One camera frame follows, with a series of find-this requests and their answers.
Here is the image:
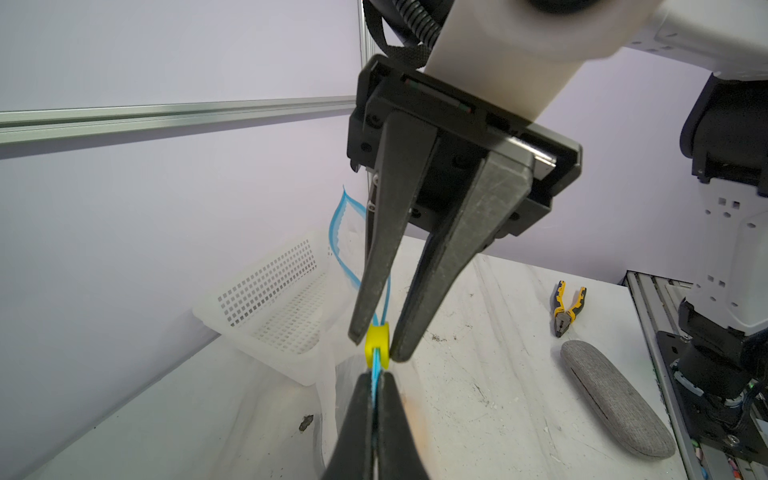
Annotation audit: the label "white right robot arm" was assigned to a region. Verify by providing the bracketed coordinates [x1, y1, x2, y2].
[347, 1, 767, 443]

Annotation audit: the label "clear zip bag blue zipper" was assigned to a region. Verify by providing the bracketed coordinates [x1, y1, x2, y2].
[311, 185, 433, 480]

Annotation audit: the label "yellow handled pliers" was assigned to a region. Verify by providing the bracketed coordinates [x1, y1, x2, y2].
[551, 280, 588, 338]

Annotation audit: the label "grey oval stone pad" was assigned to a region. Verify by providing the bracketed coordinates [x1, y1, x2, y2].
[560, 340, 676, 460]

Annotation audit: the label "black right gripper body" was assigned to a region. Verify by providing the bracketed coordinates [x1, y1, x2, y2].
[347, 55, 582, 238]

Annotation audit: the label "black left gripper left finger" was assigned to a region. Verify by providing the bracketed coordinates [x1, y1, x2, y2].
[322, 372, 376, 480]

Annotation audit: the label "aluminium frame post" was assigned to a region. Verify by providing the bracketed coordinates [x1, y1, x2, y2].
[1, 1, 374, 155]

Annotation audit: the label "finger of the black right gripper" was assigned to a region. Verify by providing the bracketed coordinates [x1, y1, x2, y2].
[390, 152, 534, 363]
[348, 112, 438, 344]

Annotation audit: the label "aluminium rail base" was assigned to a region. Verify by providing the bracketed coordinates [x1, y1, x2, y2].
[623, 271, 767, 479]

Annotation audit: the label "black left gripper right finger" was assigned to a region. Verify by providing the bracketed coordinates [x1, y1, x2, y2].
[375, 372, 429, 480]

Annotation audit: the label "white plastic perforated basket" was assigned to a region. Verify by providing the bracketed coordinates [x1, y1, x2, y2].
[192, 230, 355, 386]

